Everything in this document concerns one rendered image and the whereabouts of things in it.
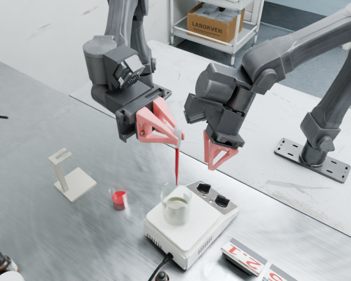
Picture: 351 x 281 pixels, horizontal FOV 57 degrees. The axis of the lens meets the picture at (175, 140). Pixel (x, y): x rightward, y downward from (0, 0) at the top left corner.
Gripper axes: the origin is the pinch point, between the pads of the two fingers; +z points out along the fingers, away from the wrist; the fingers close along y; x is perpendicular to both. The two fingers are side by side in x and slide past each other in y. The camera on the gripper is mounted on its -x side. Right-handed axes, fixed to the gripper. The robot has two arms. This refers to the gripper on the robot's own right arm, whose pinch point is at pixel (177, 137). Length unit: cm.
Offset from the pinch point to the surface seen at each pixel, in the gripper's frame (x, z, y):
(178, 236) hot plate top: 23.4, 3.5, -3.5
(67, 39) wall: 62, -153, 64
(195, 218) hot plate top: 23.3, 3.5, 2.1
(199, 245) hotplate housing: 25.6, 7.3, -1.2
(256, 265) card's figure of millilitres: 30.1, 17.6, 5.6
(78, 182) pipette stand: 31.2, -28.9, -7.0
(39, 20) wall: 44, -151, 49
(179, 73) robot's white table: 32, -45, 50
